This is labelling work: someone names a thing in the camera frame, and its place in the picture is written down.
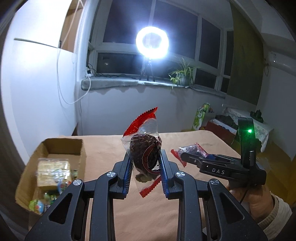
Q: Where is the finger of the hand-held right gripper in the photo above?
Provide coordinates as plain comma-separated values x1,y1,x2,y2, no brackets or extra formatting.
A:
207,155,242,164
180,152,208,171

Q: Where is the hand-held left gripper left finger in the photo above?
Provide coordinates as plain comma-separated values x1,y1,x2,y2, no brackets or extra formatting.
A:
24,152,134,241

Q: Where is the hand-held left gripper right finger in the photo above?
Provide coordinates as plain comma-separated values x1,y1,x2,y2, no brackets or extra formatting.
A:
159,149,269,241

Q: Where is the dark red snack packet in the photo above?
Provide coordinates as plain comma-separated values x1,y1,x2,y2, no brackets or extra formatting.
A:
171,143,210,168

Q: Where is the red clear date snack packet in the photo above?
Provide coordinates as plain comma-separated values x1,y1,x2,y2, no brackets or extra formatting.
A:
121,107,163,198

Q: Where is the brown cardboard box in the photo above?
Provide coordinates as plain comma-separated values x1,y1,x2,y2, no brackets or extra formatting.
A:
15,138,87,232

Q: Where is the clear bag of sliced bread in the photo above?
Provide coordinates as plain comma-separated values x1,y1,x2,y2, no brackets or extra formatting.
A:
36,158,72,188

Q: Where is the green snack packet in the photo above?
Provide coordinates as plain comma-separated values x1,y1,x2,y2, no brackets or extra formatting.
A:
43,193,58,207

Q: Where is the yellow green jelly packet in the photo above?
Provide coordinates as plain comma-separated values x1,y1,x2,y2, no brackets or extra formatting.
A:
28,199,45,215

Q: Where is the person's right forearm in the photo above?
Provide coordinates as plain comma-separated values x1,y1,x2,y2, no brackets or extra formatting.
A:
257,193,293,232

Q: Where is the person's right hand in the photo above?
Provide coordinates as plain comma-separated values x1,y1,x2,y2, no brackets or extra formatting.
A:
228,184,275,224

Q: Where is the red storage box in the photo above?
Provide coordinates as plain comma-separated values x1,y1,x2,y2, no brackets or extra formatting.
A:
205,115,238,146

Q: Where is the green snack bag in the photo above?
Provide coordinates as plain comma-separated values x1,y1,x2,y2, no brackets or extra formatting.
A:
192,103,211,131

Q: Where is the table with lace cloth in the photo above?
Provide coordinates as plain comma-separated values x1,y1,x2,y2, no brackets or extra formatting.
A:
225,107,273,152

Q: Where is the potted spider plant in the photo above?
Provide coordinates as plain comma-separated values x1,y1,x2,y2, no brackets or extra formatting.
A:
168,57,200,90

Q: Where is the grey windowsill pad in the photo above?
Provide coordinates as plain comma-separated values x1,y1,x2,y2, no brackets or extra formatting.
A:
80,76,228,99

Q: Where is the olive curtain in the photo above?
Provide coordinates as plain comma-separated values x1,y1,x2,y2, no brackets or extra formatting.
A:
227,2,265,105

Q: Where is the white air conditioner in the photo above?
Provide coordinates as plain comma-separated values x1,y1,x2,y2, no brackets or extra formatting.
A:
264,50,296,77

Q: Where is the white cabinet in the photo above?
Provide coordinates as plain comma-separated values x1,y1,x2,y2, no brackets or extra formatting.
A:
0,0,80,167

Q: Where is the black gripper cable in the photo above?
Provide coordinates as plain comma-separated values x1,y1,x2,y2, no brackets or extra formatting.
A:
240,185,251,204

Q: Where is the white cable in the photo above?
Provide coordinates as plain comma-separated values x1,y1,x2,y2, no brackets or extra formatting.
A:
57,0,92,105

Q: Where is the ring light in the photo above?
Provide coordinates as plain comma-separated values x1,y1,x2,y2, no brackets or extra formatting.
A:
135,26,171,62

